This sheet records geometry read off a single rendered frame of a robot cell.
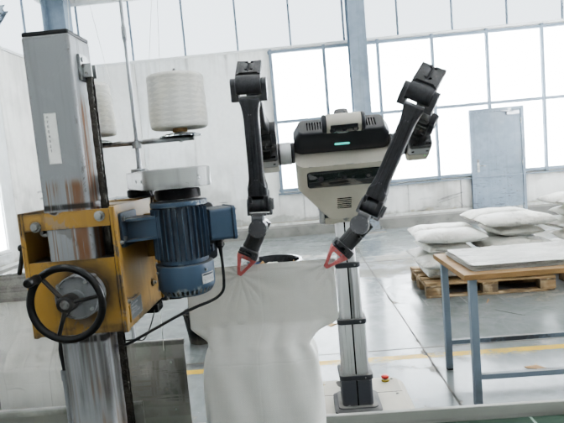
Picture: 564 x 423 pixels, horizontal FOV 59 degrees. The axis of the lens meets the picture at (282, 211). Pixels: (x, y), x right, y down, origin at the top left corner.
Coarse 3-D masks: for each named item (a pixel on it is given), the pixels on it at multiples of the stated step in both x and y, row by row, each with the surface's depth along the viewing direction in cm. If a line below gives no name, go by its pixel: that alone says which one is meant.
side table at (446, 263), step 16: (464, 272) 265; (480, 272) 262; (496, 272) 260; (512, 272) 257; (528, 272) 257; (544, 272) 257; (560, 272) 257; (448, 288) 315; (448, 304) 316; (448, 320) 317; (448, 336) 318; (496, 336) 319; (512, 336) 317; (528, 336) 316; (544, 336) 316; (560, 336) 316; (448, 352) 319; (480, 352) 265; (448, 368) 320; (480, 368) 266; (544, 368) 267; (560, 368) 265; (480, 384) 267; (480, 400) 267
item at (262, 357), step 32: (256, 288) 166; (288, 288) 165; (320, 288) 165; (192, 320) 168; (224, 320) 168; (256, 320) 167; (288, 320) 166; (320, 320) 166; (224, 352) 164; (256, 352) 162; (288, 352) 161; (224, 384) 163; (256, 384) 162; (288, 384) 162; (320, 384) 165; (224, 416) 165; (256, 416) 163; (288, 416) 163; (320, 416) 165
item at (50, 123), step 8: (48, 120) 118; (48, 128) 118; (56, 128) 118; (48, 136) 119; (56, 136) 119; (48, 144) 119; (56, 144) 119; (48, 152) 119; (56, 152) 119; (56, 160) 119
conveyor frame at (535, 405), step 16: (544, 400) 191; (560, 400) 190; (336, 416) 193; (352, 416) 193; (368, 416) 192; (384, 416) 192; (400, 416) 192; (416, 416) 192; (432, 416) 192; (448, 416) 191; (464, 416) 191; (480, 416) 191; (496, 416) 191; (512, 416) 190; (528, 416) 190
